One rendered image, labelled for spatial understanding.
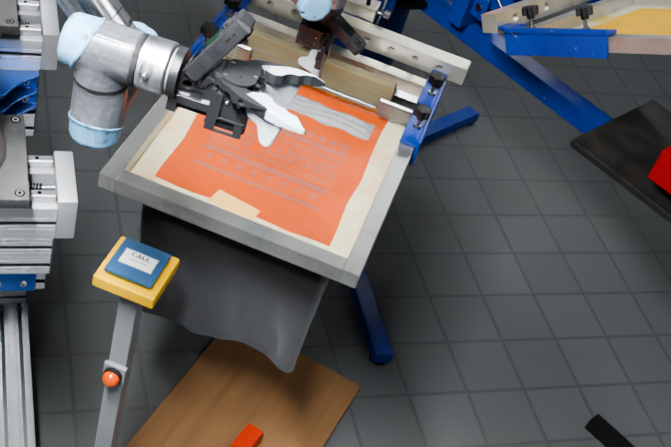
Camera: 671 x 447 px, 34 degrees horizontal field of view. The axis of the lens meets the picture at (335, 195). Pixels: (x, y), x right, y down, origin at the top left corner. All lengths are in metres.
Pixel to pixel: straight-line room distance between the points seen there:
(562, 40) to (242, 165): 0.85
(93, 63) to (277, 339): 1.26
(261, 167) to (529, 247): 1.79
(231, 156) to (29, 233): 0.66
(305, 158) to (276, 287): 0.31
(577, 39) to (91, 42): 1.52
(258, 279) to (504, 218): 1.84
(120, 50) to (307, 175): 1.09
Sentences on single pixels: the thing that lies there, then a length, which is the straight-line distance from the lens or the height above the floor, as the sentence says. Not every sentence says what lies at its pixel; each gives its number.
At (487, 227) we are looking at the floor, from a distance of 4.08.
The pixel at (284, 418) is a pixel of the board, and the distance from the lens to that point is 3.21.
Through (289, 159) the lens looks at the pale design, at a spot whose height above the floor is 0.96.
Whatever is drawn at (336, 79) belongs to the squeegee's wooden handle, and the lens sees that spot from 2.71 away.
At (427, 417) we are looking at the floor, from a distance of 3.38.
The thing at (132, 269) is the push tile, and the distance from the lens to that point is 2.17.
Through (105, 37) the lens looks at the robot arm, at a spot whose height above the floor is 1.69.
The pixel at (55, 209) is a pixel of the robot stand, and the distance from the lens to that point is 1.95.
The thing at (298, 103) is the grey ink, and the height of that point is 0.96.
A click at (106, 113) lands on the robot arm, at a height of 1.57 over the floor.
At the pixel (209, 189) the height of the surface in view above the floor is 0.96.
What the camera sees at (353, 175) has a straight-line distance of 2.54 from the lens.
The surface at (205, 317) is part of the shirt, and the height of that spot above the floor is 0.59.
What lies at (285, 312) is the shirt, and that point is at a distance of 2.53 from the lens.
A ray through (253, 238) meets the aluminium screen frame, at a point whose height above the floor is 0.98.
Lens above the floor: 2.53
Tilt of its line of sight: 40 degrees down
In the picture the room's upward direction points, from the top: 18 degrees clockwise
